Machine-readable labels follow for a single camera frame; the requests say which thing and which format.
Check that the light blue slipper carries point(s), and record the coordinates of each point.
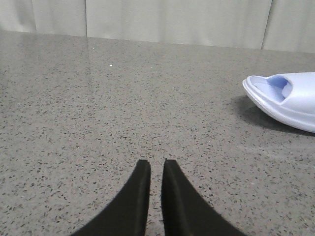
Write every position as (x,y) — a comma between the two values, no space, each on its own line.
(288,98)

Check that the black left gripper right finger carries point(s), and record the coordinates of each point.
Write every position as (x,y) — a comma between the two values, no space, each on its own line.
(185,212)

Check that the white curtain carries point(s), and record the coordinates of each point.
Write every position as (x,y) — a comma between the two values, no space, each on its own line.
(285,25)

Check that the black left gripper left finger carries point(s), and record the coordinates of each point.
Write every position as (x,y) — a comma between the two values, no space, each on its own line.
(126,214)

